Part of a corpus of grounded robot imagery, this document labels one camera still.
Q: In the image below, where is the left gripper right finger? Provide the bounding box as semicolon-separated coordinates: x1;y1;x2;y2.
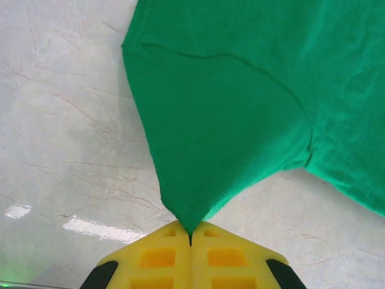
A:
191;221;307;289

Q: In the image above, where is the green t-shirt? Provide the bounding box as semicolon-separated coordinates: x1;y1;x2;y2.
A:
121;0;385;239

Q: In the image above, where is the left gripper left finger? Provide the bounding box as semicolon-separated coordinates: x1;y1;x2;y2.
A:
79;220;193;289

